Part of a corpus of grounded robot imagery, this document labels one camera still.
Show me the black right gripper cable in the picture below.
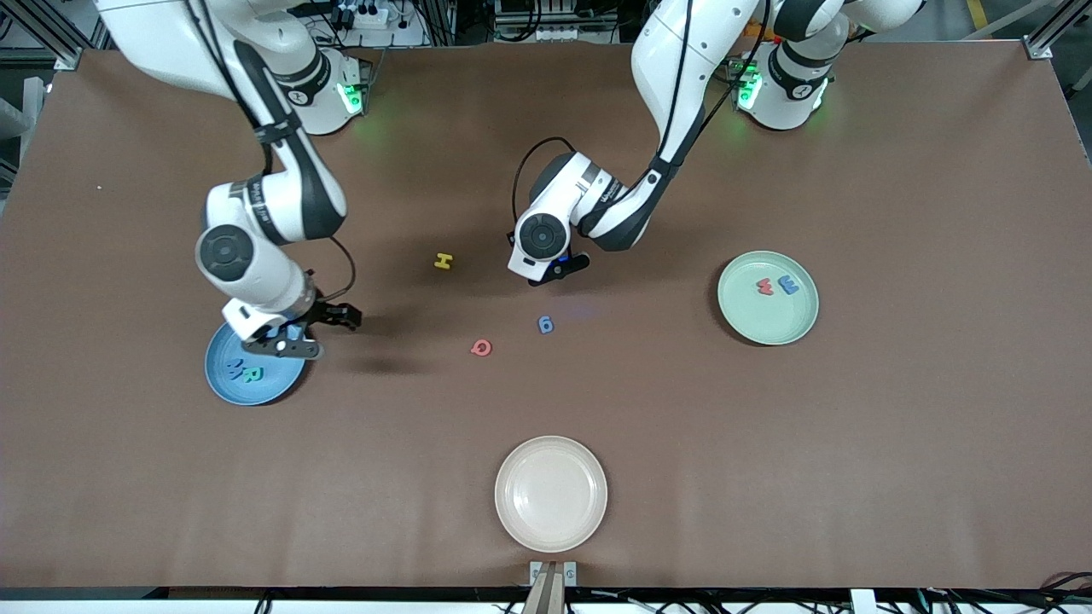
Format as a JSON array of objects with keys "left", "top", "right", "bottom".
[{"left": 317, "top": 235, "right": 357, "bottom": 304}]

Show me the blue plate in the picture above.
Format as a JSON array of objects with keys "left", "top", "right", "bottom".
[{"left": 204, "top": 317, "right": 309, "bottom": 407}]

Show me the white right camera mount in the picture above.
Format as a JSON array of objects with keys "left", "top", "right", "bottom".
[{"left": 224, "top": 298, "right": 299, "bottom": 344}]

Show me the white power strip with plugs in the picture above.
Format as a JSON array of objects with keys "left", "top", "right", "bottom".
[{"left": 333, "top": 3, "right": 391, "bottom": 31}]

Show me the beige plate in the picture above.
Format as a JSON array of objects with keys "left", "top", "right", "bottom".
[{"left": 494, "top": 436, "right": 609, "bottom": 553}]

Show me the grey metal side frame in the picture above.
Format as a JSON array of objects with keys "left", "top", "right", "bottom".
[{"left": 0, "top": 75, "right": 45, "bottom": 199}]

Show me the aluminium frame profile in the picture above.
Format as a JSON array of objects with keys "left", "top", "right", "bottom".
[
  {"left": 0, "top": 0, "right": 86, "bottom": 72},
  {"left": 1020, "top": 0, "right": 1092, "bottom": 61}
]

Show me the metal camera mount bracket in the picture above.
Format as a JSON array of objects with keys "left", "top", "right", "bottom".
[{"left": 529, "top": 560, "right": 578, "bottom": 614}]

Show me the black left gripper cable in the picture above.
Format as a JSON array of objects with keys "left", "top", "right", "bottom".
[{"left": 510, "top": 136, "right": 577, "bottom": 231}]

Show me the green plate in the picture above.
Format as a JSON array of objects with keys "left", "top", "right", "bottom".
[{"left": 717, "top": 250, "right": 820, "bottom": 346}]

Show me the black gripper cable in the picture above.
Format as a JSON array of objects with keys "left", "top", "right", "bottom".
[
  {"left": 317, "top": 235, "right": 357, "bottom": 304},
  {"left": 510, "top": 136, "right": 577, "bottom": 231}
]

